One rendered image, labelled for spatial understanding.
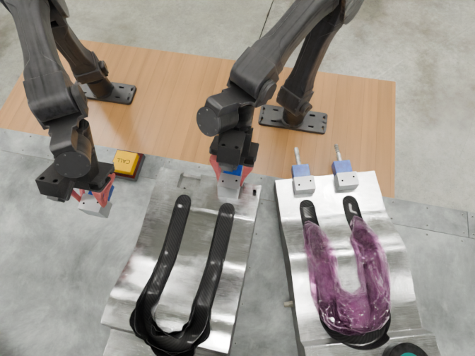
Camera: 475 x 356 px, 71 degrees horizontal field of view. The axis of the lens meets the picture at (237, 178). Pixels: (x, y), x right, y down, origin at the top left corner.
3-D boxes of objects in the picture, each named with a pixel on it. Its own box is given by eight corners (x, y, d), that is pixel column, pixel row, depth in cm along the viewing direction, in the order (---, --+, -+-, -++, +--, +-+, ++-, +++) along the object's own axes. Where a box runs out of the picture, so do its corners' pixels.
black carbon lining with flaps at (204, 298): (177, 196, 84) (169, 181, 75) (241, 208, 82) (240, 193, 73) (132, 348, 70) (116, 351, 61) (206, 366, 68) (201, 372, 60)
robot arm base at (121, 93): (121, 88, 97) (129, 70, 99) (57, 79, 99) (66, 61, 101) (130, 105, 104) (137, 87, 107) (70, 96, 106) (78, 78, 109)
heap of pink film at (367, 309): (295, 222, 81) (300, 212, 74) (367, 215, 82) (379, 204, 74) (315, 340, 71) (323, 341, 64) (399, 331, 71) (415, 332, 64)
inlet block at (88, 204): (106, 164, 83) (97, 155, 78) (125, 168, 83) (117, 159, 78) (87, 215, 79) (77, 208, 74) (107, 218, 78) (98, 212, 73)
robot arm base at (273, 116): (331, 119, 91) (333, 99, 93) (258, 109, 93) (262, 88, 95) (324, 135, 98) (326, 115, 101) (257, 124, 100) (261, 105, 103)
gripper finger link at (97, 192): (107, 218, 73) (98, 185, 67) (75, 212, 73) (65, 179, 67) (121, 198, 78) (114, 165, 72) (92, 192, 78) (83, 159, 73)
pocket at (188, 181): (184, 176, 88) (182, 170, 84) (203, 180, 87) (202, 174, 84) (179, 192, 86) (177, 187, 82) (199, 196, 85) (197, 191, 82)
